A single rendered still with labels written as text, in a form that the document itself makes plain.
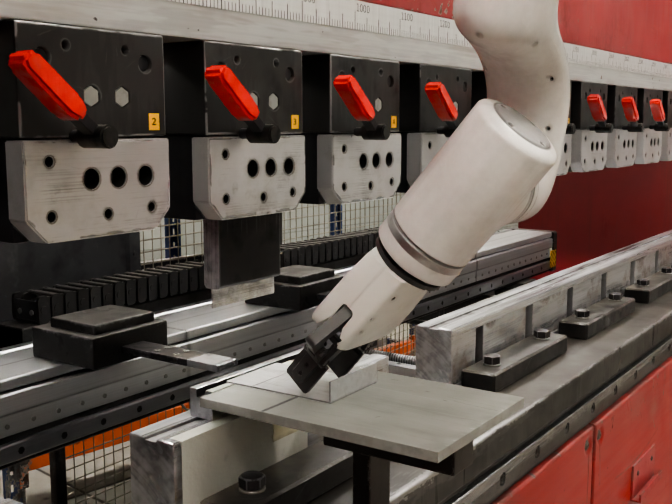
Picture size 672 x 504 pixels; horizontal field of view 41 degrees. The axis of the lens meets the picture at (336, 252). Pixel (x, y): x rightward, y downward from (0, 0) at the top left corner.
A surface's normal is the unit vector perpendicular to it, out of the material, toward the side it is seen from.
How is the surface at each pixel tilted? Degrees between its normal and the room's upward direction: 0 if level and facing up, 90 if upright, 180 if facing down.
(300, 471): 0
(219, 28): 90
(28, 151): 90
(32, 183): 90
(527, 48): 152
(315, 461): 0
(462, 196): 101
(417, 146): 90
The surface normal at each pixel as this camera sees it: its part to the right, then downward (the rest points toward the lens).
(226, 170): 0.83, 0.08
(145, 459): -0.56, 0.11
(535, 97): -0.44, 0.67
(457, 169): -0.69, -0.04
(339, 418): 0.00, -0.99
